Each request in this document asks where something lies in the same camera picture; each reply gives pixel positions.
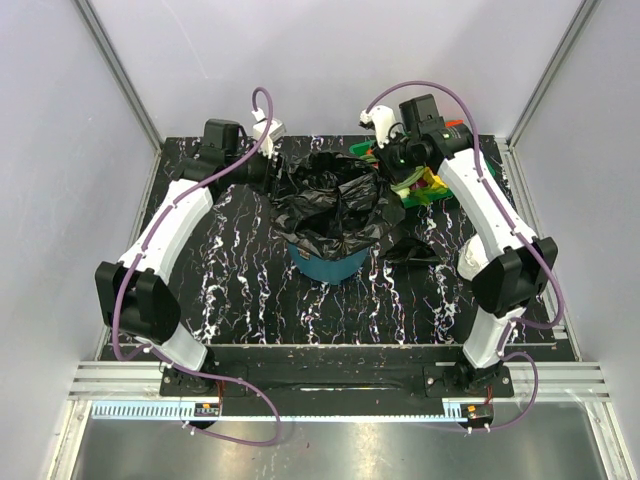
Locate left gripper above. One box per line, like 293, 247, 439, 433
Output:
226, 139, 298, 200

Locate black trash bag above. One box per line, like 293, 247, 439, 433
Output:
270, 151, 405, 261

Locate teal plastic trash bin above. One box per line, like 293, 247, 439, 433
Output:
287, 244, 369, 285

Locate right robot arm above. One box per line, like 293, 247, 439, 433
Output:
360, 94, 558, 396

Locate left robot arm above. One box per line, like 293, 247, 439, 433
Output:
95, 112, 285, 395

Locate green plastic vegetable tray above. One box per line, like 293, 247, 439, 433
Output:
348, 119, 496, 210

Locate yellow white cabbage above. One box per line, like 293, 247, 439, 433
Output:
423, 168, 448, 194

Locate small black bag roll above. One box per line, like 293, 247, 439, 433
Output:
380, 237, 441, 267

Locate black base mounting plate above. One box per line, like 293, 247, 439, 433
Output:
159, 343, 516, 419

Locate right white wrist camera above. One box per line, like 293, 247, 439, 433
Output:
359, 105, 399, 148

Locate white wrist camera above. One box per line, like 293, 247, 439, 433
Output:
359, 105, 399, 148
252, 108, 286, 159

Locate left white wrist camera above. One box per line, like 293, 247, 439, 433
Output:
252, 108, 286, 159

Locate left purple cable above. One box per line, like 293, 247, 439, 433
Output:
112, 87, 284, 448

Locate purple cable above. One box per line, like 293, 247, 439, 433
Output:
112, 87, 284, 448
364, 81, 566, 434

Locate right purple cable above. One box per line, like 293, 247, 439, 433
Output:
364, 81, 566, 434

